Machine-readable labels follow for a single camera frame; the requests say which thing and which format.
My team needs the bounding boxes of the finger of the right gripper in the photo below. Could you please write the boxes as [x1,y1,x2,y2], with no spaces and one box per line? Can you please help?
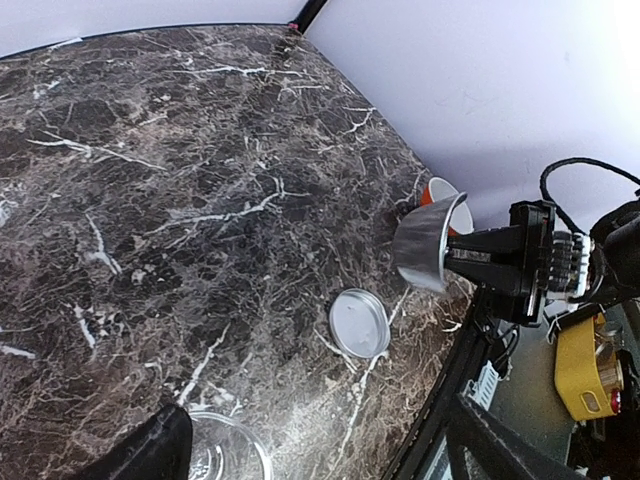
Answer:
[447,226,520,250]
[444,259,525,310]

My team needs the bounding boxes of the right black frame post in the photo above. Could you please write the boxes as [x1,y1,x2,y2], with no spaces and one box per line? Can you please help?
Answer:
[288,0,328,34]

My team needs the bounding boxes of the silver metal scoop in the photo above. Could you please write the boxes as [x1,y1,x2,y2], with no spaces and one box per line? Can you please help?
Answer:
[392,193,467,294]

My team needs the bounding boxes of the black front rail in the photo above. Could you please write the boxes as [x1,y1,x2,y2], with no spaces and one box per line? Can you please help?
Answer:
[383,286,509,479]

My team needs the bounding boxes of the orange and white bowl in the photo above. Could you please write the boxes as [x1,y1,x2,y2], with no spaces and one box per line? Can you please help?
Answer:
[418,176,475,237]

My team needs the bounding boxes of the yellow box device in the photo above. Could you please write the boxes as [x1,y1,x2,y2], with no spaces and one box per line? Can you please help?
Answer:
[554,313,625,422]

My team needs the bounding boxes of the clear plastic jar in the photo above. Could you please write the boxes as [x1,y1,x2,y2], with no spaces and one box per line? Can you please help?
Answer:
[188,411,274,480]

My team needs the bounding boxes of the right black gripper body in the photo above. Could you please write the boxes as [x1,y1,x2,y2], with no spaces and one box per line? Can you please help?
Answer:
[510,200,595,327]

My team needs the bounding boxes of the silver jar lid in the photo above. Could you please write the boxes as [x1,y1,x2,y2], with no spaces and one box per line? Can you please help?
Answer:
[329,288,391,359]

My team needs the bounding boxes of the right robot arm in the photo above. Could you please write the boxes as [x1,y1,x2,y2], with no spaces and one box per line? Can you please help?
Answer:
[444,200,639,327]

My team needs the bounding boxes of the white slotted cable duct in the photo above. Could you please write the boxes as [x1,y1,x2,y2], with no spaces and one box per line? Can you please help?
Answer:
[469,360,500,410]

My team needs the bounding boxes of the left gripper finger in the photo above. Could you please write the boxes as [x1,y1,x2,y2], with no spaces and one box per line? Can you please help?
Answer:
[74,404,193,480]

